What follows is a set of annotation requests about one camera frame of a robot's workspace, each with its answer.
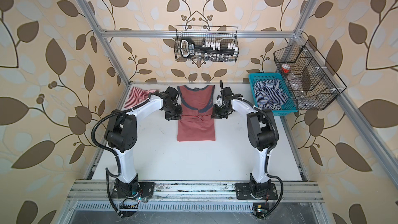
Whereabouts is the maroon tank top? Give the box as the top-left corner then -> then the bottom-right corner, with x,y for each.
177,85 -> 216,142

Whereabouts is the red white striped tank top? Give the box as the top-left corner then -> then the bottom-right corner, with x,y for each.
122,87 -> 157,110

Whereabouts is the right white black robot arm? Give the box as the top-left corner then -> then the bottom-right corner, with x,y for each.
211,86 -> 279,199

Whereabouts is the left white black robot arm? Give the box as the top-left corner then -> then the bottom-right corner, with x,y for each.
91,87 -> 182,198

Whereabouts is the navy white striped tank top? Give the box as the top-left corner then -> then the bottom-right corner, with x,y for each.
254,79 -> 289,111

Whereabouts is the teal plastic basket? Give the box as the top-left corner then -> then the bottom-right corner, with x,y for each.
248,73 -> 298,116

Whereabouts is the black tool with vials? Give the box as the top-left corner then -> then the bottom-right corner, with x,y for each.
177,37 -> 239,62

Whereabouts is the black wire basket back wall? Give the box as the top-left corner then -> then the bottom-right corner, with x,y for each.
174,24 -> 239,63

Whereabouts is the black wire basket wall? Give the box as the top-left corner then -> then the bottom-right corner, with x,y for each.
273,40 -> 347,111
174,24 -> 239,63

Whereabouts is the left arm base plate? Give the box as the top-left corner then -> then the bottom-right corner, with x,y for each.
111,180 -> 155,199

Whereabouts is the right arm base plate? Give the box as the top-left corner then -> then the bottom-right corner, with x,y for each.
235,181 -> 278,201

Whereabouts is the black wire basket right wall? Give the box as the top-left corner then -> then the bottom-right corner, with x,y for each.
273,40 -> 347,111

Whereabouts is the aluminium front rail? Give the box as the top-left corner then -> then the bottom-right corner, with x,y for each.
66,179 -> 324,203

